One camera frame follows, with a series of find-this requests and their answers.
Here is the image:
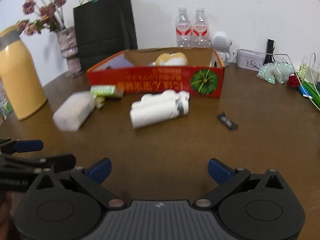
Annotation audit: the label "purple towel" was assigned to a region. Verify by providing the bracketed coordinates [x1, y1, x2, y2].
[100, 53, 135, 69]

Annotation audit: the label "red small object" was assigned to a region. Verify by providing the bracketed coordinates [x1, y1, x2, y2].
[286, 75, 300, 88]

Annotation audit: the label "white water filter device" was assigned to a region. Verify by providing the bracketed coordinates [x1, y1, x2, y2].
[130, 89, 190, 129]

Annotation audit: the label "green plastic packet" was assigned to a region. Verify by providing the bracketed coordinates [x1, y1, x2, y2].
[298, 81, 320, 106]

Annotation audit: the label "right water bottle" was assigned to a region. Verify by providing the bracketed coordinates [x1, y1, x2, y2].
[192, 7, 209, 48]

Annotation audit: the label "dried pink flowers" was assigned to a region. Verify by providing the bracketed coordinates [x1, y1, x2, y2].
[16, 0, 67, 36]

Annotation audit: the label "white round speaker robot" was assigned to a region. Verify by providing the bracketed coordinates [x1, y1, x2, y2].
[210, 31, 232, 66]

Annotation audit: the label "patterned flower vase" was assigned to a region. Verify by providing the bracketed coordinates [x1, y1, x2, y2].
[57, 27, 81, 77]

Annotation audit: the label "yellow thermos bottle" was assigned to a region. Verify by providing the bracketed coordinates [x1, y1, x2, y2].
[1, 25, 47, 120]

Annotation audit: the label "red orange cardboard box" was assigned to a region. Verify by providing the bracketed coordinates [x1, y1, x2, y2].
[86, 47, 225, 98]

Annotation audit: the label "small black wrapper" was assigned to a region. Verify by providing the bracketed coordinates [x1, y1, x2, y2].
[217, 112, 239, 131]

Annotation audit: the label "person's left hand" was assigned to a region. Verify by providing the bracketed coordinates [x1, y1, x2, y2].
[0, 191, 14, 240]

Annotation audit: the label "water bottle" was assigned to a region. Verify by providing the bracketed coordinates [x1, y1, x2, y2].
[175, 7, 192, 47]
[192, 7, 209, 48]

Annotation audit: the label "black paper bag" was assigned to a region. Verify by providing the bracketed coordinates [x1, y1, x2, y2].
[73, 0, 138, 72]

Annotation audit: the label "teal crumpled plastic bag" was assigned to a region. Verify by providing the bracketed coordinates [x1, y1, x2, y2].
[257, 61, 295, 84]

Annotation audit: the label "white cable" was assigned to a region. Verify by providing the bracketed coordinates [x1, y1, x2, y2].
[233, 48, 320, 111]

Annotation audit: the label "white tin box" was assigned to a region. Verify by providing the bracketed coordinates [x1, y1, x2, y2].
[236, 49, 265, 71]

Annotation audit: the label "yellow white plush toy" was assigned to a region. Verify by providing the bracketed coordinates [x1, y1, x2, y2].
[152, 52, 188, 67]

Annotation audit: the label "left water bottle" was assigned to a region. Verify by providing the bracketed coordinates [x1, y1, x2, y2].
[175, 7, 192, 47]

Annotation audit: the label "white tissue pack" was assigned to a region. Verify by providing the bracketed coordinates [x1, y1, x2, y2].
[53, 91, 95, 132]

